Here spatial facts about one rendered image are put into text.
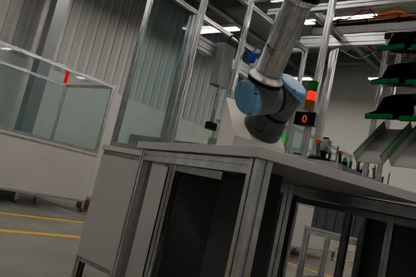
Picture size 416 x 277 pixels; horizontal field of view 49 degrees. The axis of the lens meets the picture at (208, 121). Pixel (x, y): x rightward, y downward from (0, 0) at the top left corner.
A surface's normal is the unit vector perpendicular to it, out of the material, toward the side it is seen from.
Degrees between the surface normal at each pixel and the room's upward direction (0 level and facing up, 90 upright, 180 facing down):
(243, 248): 90
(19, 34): 90
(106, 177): 90
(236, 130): 47
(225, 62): 90
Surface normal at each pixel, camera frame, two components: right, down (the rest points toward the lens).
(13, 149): 0.74, 0.07
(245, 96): -0.81, 0.15
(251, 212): 0.48, -0.03
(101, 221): -0.62, -0.25
